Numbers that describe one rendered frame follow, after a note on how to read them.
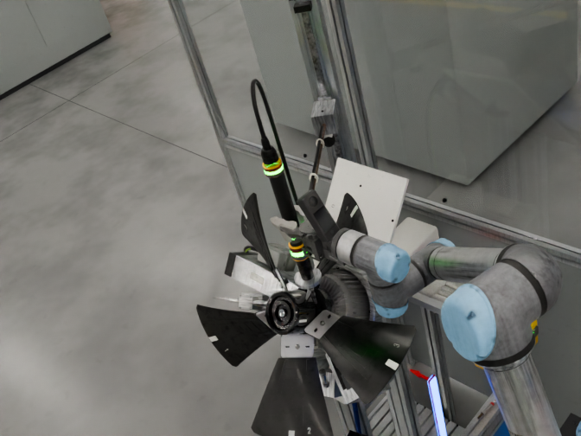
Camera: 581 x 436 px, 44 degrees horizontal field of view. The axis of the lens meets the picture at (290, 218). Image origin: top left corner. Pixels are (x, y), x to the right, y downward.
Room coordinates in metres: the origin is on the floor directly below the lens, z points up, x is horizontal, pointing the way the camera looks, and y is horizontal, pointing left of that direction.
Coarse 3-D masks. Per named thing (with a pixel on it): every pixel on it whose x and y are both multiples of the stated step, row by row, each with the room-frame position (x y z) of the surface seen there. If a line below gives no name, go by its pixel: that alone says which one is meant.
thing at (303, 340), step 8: (288, 336) 1.40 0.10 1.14; (296, 336) 1.40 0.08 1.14; (304, 336) 1.40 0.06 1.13; (288, 344) 1.39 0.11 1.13; (304, 344) 1.39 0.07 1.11; (312, 344) 1.38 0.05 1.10; (288, 352) 1.38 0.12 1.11; (296, 352) 1.37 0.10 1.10; (304, 352) 1.37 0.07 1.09; (312, 352) 1.37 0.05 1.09
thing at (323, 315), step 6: (324, 312) 1.41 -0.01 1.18; (330, 312) 1.40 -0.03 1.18; (318, 318) 1.39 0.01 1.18; (324, 318) 1.38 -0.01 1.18; (330, 318) 1.38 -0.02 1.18; (336, 318) 1.37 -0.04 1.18; (312, 324) 1.38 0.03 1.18; (318, 324) 1.37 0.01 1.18; (330, 324) 1.36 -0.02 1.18; (306, 330) 1.36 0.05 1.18; (312, 330) 1.36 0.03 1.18; (318, 330) 1.35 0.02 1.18; (324, 330) 1.34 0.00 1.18; (318, 336) 1.33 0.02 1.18
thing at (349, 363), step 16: (352, 320) 1.34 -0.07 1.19; (368, 320) 1.32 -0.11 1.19; (336, 336) 1.31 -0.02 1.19; (352, 336) 1.29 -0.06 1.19; (368, 336) 1.27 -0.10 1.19; (384, 336) 1.25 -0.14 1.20; (400, 336) 1.23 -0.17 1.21; (336, 352) 1.26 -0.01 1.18; (352, 352) 1.24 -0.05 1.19; (368, 352) 1.22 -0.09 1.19; (384, 352) 1.20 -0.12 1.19; (400, 352) 1.18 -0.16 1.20; (352, 368) 1.20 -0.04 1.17; (368, 368) 1.18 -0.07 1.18; (384, 368) 1.17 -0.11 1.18; (352, 384) 1.17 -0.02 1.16; (368, 384) 1.15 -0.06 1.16; (384, 384) 1.13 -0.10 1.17; (368, 400) 1.11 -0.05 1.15
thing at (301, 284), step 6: (312, 264) 1.38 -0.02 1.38; (312, 270) 1.38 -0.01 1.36; (318, 270) 1.38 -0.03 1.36; (300, 276) 1.38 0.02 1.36; (318, 276) 1.35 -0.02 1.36; (294, 282) 1.37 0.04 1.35; (300, 282) 1.35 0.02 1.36; (306, 282) 1.35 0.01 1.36; (312, 282) 1.34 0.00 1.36; (318, 282) 1.34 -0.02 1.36; (306, 288) 1.33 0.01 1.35
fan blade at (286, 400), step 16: (288, 368) 1.35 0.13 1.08; (304, 368) 1.34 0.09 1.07; (272, 384) 1.33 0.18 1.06; (288, 384) 1.32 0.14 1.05; (304, 384) 1.31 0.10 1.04; (320, 384) 1.31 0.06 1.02; (272, 400) 1.31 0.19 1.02; (288, 400) 1.29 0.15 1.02; (304, 400) 1.29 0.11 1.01; (320, 400) 1.28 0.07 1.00; (256, 416) 1.30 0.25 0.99; (272, 416) 1.28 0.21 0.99; (288, 416) 1.27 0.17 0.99; (304, 416) 1.26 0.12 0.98; (320, 416) 1.25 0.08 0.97; (256, 432) 1.27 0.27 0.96; (272, 432) 1.26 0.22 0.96; (288, 432) 1.24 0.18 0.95; (304, 432) 1.23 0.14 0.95; (320, 432) 1.22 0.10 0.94
